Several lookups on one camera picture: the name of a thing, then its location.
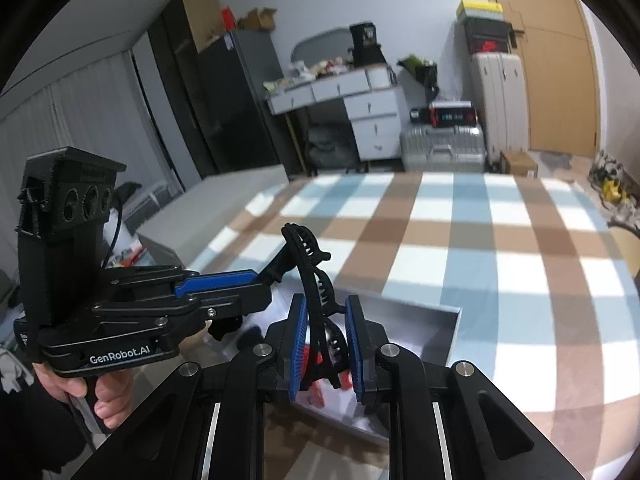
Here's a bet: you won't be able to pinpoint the black box on desk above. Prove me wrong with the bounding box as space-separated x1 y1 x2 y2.
349 22 387 67

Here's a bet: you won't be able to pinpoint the white desk with drawers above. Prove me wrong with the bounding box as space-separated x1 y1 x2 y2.
267 64 409 162

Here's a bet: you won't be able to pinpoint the red round hair clip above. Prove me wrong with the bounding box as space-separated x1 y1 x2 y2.
298 370 352 408

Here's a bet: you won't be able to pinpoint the plaid checkered bedsheet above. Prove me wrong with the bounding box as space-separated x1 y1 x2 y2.
186 172 639 479

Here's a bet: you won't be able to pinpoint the silver lying suitcase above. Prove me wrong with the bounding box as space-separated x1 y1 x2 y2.
400 125 487 174

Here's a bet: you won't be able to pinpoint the cardboard box on refrigerator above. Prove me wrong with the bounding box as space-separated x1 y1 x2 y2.
238 8 277 32

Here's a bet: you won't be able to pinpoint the silver cardboard box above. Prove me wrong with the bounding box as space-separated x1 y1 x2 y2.
234 286 464 449

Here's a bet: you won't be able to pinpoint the white upright suitcase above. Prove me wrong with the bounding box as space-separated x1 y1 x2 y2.
471 52 529 164

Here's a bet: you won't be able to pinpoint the grey left bedside cabinet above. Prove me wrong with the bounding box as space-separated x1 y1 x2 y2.
137 165 288 269

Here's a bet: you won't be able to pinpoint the black claw hair clip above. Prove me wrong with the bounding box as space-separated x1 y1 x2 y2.
281 222 348 390

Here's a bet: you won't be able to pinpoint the grey curtain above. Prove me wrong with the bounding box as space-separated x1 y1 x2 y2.
1 53 181 276

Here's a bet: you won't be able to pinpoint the wooden door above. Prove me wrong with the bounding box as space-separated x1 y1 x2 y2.
491 0 600 157

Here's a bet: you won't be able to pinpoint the black red box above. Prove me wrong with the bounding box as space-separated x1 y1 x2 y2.
409 101 477 128

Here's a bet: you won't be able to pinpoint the stacked shoe boxes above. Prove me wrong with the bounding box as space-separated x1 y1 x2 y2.
457 0 516 54

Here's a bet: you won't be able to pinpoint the black refrigerator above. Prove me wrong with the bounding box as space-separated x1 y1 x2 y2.
198 29 303 174

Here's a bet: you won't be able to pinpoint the person's left hand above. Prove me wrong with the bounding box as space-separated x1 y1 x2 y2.
34 363 134 429

